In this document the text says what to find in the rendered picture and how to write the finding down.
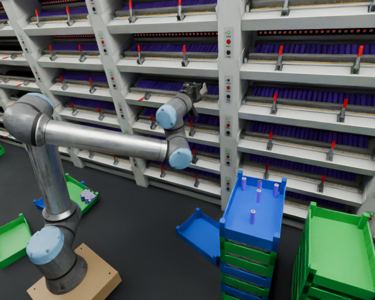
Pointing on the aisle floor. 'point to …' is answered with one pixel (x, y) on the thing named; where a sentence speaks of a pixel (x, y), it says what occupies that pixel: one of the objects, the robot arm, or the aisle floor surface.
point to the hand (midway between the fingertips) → (202, 90)
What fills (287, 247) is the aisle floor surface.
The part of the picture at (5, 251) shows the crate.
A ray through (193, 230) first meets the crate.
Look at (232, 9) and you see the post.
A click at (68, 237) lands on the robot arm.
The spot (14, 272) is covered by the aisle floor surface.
